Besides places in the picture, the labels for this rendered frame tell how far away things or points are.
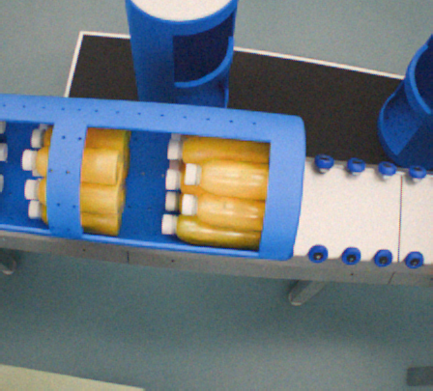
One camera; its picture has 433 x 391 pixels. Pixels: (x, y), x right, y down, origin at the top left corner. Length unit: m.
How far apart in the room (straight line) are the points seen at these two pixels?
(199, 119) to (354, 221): 0.46
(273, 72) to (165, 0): 0.97
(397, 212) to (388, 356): 0.99
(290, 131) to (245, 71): 1.21
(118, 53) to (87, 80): 0.14
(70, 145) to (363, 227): 0.68
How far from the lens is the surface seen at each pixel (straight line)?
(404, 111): 2.74
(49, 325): 2.69
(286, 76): 2.71
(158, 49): 1.96
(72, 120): 1.52
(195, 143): 1.57
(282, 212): 1.47
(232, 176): 1.51
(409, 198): 1.83
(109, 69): 2.72
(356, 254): 1.72
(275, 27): 2.96
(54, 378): 1.59
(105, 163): 1.52
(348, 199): 1.80
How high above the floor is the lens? 2.64
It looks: 75 degrees down
